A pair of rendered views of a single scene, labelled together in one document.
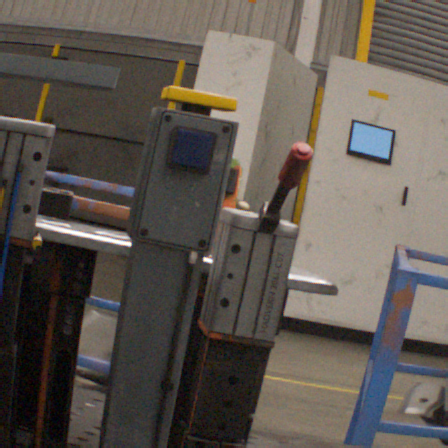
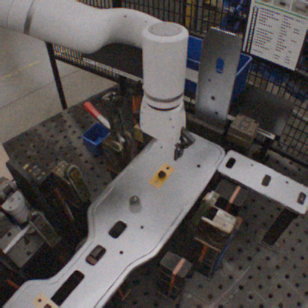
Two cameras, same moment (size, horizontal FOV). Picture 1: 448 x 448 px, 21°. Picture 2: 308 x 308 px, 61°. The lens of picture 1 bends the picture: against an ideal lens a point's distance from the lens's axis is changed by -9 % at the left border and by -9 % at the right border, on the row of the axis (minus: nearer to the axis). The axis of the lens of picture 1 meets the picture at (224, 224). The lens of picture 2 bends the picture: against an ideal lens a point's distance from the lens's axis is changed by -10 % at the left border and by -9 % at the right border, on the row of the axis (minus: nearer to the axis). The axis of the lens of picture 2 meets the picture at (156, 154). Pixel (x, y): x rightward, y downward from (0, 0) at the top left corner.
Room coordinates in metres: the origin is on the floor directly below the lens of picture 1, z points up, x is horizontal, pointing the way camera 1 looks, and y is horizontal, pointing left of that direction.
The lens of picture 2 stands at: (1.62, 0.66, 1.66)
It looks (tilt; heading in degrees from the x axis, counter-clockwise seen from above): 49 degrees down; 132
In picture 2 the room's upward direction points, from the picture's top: straight up
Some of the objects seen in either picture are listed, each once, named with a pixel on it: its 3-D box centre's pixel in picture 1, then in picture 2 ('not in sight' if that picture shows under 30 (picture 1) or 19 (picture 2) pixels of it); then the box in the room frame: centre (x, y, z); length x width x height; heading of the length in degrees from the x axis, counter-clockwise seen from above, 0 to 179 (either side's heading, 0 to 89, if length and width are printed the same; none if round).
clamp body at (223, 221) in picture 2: not in sight; (208, 245); (1.51, 1.01, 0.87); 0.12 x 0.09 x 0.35; 8
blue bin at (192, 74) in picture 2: not in sight; (203, 66); (1.14, 1.45, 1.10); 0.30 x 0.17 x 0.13; 7
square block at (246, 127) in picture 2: not in sight; (233, 160); (1.39, 1.32, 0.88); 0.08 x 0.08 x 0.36; 8
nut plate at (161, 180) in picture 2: not in sight; (161, 174); (1.30, 1.04, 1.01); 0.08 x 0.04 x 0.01; 98
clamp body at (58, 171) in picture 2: not in sight; (79, 206); (1.14, 0.84, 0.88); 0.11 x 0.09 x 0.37; 8
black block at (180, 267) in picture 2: not in sight; (173, 280); (1.50, 0.87, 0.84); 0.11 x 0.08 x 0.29; 8
